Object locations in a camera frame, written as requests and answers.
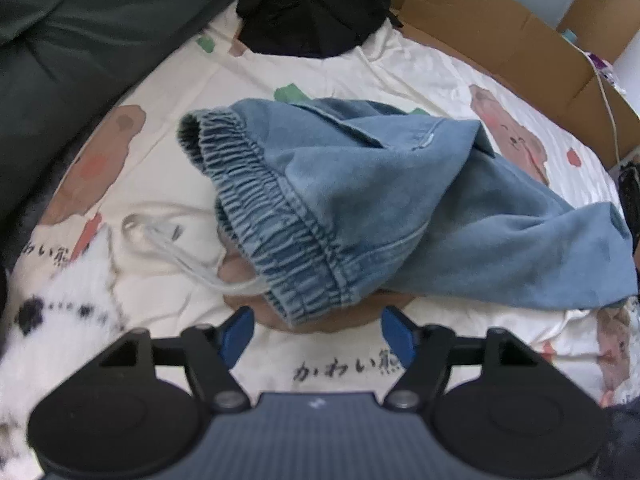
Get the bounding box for white fluffy spotted cloth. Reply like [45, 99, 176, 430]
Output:
[0, 232, 126, 480]

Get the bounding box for tall cardboard box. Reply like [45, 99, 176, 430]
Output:
[557, 0, 640, 63]

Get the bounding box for white cable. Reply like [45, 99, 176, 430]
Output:
[575, 42, 640, 166]

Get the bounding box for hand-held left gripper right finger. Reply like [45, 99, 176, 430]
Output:
[381, 305, 538, 413]

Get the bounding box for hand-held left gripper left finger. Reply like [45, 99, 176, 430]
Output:
[97, 305, 256, 413]

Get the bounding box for low cardboard box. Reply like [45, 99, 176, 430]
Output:
[360, 0, 640, 171]

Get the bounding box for pink purple packet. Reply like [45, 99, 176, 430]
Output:
[587, 52, 628, 93]

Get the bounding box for black garment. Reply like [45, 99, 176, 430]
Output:
[235, 0, 403, 58]

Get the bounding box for blue denim drawstring pants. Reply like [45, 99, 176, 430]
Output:
[177, 97, 640, 326]

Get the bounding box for white bear print bed sheet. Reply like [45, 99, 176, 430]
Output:
[0, 7, 640, 411]

